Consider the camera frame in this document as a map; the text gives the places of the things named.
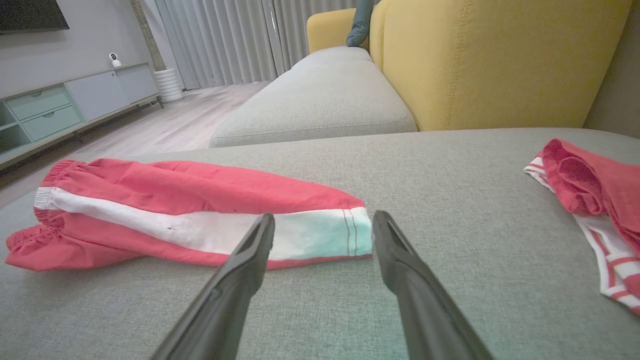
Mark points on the long grey sofa seat cushion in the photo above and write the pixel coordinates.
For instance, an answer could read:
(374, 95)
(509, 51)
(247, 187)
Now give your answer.
(325, 100)

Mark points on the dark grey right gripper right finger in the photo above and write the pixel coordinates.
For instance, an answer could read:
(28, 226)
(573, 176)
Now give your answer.
(425, 305)

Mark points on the white ribbed cylinder appliance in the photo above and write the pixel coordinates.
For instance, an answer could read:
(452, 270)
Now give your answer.
(169, 85)

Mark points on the blue-grey pillow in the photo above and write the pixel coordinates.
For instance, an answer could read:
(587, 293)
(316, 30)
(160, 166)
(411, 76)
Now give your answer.
(359, 25)

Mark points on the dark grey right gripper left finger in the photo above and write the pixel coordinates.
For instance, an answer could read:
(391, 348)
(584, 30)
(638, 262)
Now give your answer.
(227, 300)

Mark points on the black wall television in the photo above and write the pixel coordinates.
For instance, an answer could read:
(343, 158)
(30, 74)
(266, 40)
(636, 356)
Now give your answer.
(30, 14)

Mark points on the grey pleated curtains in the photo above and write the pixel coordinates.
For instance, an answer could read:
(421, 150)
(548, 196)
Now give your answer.
(225, 40)

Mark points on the grey-brown sofa backrest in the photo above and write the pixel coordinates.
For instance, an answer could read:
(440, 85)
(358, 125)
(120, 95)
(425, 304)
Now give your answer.
(617, 75)

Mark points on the grey fabric sofa seat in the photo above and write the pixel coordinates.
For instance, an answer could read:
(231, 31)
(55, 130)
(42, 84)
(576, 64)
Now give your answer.
(450, 200)

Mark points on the red jersey with white stripes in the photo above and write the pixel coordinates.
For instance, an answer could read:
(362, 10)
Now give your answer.
(595, 185)

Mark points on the yellow sofa backrest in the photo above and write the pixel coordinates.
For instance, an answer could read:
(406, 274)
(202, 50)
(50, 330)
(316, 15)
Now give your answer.
(500, 60)

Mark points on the small white security camera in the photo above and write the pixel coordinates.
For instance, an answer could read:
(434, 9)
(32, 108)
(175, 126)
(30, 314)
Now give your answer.
(115, 60)

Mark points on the red shorts with white stripe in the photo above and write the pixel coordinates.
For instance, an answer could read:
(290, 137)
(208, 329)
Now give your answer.
(175, 190)

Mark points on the yellow sofa armrest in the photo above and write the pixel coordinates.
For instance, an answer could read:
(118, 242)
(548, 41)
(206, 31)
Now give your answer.
(327, 30)

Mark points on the grey television cabinet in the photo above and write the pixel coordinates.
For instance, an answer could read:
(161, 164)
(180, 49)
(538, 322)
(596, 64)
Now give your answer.
(95, 95)

